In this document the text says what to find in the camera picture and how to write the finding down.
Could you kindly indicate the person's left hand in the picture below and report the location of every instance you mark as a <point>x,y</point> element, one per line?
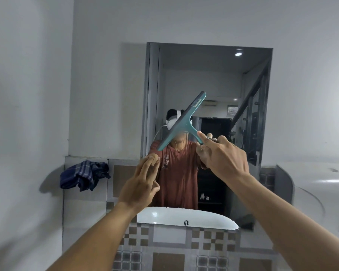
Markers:
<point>135,191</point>

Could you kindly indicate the person's right hand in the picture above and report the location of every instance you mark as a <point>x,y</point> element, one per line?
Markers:
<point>226,158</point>

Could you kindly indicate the person's left thumb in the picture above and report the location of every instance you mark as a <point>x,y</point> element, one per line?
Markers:
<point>154,191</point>

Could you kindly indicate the teal window squeegee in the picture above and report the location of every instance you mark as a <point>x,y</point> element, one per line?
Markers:
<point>183,121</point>

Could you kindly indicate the person's right forearm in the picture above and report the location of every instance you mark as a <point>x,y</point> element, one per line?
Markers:
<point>285,225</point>

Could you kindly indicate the person's left forearm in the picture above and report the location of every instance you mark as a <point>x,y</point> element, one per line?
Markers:
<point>99,239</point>

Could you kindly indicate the white ceramic sink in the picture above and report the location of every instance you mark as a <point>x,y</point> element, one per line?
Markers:
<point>183,217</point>

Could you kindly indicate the blue plaid cloth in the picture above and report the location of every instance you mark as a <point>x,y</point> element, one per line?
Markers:
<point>83,174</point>

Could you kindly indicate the white cabinet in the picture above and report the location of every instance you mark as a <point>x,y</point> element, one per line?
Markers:
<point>310,200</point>

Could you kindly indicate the rectangular wall mirror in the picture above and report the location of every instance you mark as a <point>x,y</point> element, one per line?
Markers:
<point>214,81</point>

